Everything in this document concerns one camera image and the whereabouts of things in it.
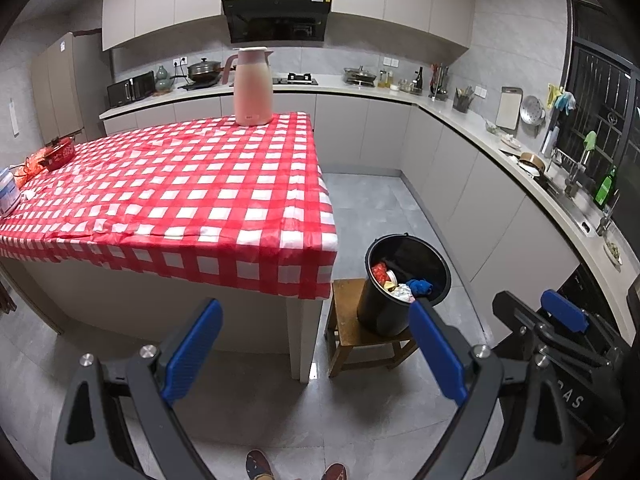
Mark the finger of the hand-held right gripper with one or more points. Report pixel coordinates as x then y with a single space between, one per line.
565 310
510 317

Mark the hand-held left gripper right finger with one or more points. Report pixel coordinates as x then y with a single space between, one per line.
440 355

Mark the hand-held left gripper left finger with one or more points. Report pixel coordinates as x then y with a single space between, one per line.
192 355

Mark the blue cloth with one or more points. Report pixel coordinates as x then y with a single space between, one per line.
420 286

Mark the black plastic bucket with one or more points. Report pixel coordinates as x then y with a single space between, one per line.
380 315

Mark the red paper cup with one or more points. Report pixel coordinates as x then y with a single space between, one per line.
379 272

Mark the small white dish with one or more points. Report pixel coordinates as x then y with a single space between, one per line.
612 251

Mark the wooden stool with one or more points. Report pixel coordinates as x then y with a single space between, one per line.
345 330

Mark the green detergent bottle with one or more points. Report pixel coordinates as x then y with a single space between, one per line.
604 190

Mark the person's left shoe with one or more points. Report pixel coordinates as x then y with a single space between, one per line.
260 465

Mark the person's shoe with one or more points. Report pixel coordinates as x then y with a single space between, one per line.
260 465
336 472

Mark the steel sink faucet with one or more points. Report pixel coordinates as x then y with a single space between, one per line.
573 180

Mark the brown tape roll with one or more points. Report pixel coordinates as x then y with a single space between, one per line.
531 160

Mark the red white checkered tablecloth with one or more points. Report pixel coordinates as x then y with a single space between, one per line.
175 200

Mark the person's right shoe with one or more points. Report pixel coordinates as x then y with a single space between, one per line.
336 472

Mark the green dish brush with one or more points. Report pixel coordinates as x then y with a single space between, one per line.
590 141

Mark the dark wooden furniture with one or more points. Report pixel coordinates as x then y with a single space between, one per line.
6 300

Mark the round steel strainer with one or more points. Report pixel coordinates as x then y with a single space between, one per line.
531 111

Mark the white cutting board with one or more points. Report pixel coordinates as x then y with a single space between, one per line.
508 109

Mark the yellow blue rubber gloves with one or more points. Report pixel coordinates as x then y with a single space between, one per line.
562 99

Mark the black chopstick holder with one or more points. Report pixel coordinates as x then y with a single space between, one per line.
462 102

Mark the black window grille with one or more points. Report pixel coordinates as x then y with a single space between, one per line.
600 85

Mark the red box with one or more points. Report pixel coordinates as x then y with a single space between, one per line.
57 154

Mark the kitchen utensil holder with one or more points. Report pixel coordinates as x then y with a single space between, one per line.
439 85

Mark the clear plastic container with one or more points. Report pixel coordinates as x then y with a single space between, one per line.
9 192

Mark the orange net bag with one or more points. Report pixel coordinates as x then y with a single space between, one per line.
34 165

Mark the dark glass bottle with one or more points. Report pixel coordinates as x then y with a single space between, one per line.
419 82

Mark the black induction cooker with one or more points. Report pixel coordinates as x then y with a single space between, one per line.
200 86

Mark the yellow oil bottles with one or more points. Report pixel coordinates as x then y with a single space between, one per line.
385 79

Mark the pink thermos jug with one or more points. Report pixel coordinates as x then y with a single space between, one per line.
252 90

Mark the black microwave oven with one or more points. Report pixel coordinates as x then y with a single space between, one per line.
131 89

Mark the green ceramic vase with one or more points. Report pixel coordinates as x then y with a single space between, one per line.
163 80

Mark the black pot with lid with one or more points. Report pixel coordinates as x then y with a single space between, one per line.
204 71

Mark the steel pan with lid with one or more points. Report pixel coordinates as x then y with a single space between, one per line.
360 75

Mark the black gas cooktop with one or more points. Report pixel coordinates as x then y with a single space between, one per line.
297 80

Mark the beige refrigerator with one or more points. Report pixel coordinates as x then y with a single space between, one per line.
62 90

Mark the black range hood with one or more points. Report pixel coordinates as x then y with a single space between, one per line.
277 22

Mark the beige upper cabinets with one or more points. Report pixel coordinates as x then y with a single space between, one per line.
160 0

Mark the white wall panel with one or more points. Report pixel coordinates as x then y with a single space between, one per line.
14 120

